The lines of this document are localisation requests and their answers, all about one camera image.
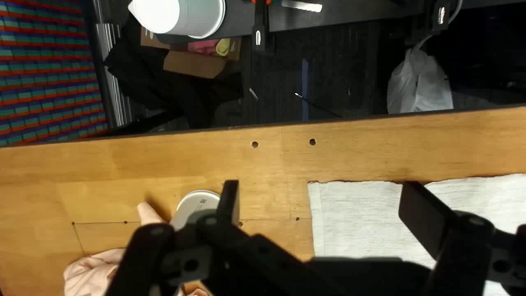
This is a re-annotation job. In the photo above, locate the colourful striped panel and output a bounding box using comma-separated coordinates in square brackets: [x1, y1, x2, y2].
[0, 0, 110, 147]

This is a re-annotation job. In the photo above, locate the white plastic bag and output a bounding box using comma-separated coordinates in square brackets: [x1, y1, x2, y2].
[386, 47, 455, 115]

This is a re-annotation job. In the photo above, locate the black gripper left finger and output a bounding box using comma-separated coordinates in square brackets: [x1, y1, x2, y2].
[105, 179, 300, 296]

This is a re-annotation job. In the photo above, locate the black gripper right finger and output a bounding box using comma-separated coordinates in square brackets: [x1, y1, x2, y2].
[397, 180, 526, 296]

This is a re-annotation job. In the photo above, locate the white paper cup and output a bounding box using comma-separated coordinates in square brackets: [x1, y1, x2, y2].
[169, 189, 222, 231]

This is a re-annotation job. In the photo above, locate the open cardboard box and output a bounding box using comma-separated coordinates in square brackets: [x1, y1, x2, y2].
[138, 26, 243, 80]

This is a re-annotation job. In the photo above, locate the pink cloth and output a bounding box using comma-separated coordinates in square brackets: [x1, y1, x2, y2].
[62, 200, 215, 296]

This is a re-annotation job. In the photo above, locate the white towel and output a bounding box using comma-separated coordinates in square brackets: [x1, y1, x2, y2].
[305, 172, 526, 296]

